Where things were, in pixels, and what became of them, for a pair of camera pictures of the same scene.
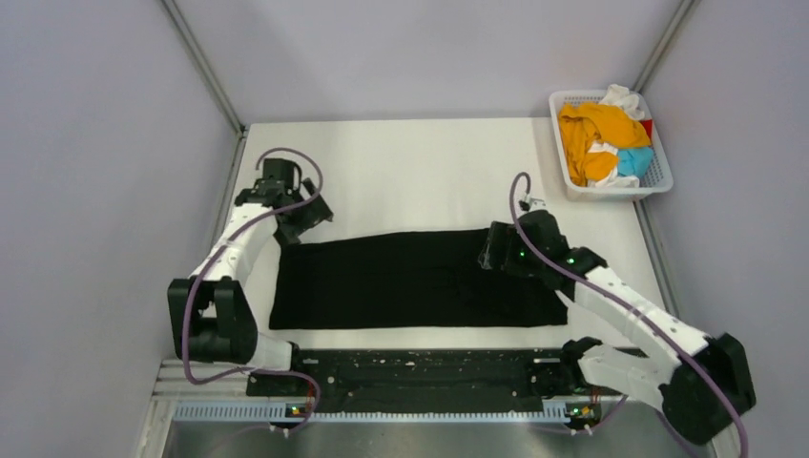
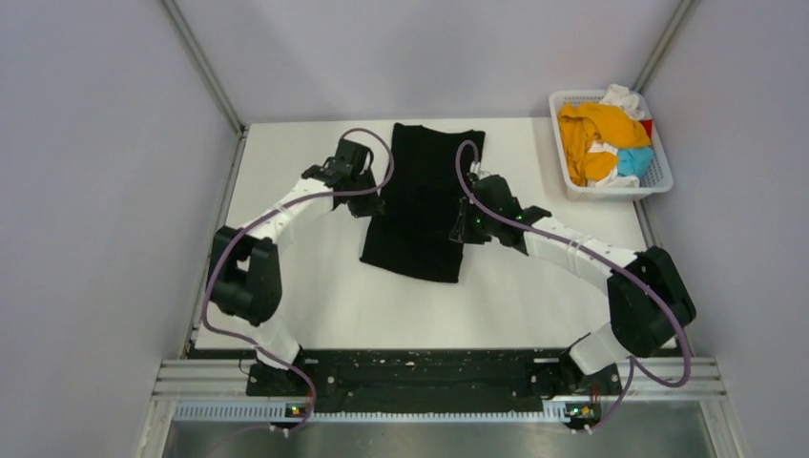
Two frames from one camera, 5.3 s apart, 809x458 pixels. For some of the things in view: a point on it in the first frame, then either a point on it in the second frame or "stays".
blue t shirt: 633,161 stays
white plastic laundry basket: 658,178 stays
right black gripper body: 515,260 -> 476,226
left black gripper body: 304,218 -> 361,206
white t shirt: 620,95 stays
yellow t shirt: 585,123 stays
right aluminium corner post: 684,9 stays
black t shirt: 413,279 -> 421,201
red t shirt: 649,127 stays
